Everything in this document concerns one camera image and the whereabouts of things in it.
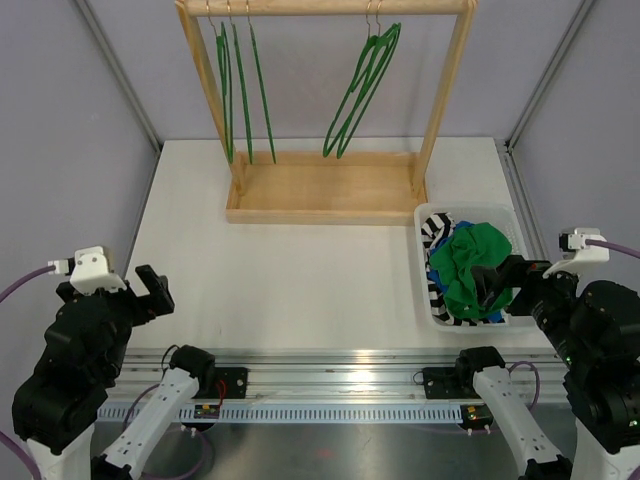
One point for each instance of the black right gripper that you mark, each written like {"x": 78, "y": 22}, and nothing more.
{"x": 516, "y": 270}

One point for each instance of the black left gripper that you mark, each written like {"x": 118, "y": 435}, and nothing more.
{"x": 150, "y": 305}

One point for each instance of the green tank top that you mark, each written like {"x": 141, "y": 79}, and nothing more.
{"x": 476, "y": 245}

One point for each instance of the blue tank top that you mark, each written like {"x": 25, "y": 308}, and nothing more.
{"x": 437, "y": 280}

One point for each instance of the zebra striped tank top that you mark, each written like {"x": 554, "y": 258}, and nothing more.
{"x": 437, "y": 270}

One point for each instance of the green hanger with metal hook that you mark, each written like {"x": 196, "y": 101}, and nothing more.
{"x": 225, "y": 75}

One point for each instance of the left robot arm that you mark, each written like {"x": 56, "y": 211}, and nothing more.
{"x": 55, "y": 410}

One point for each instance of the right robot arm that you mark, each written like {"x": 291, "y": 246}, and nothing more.
{"x": 595, "y": 333}

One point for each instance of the empty green hanger front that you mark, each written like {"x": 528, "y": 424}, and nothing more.
{"x": 357, "y": 85}

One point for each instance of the white plastic basket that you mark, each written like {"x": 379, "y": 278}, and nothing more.
{"x": 435, "y": 222}

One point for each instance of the wooden clothes rack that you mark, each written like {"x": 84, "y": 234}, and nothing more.
{"x": 305, "y": 187}

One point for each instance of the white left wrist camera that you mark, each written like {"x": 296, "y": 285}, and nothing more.
{"x": 89, "y": 270}

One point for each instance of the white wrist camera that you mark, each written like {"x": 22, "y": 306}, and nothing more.
{"x": 89, "y": 270}
{"x": 578, "y": 255}

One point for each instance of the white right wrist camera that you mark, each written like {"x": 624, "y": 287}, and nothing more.
{"x": 578, "y": 255}

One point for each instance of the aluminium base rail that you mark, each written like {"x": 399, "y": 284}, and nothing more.
{"x": 343, "y": 376}

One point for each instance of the white slotted cable duct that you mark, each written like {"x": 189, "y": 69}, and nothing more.
{"x": 325, "y": 413}

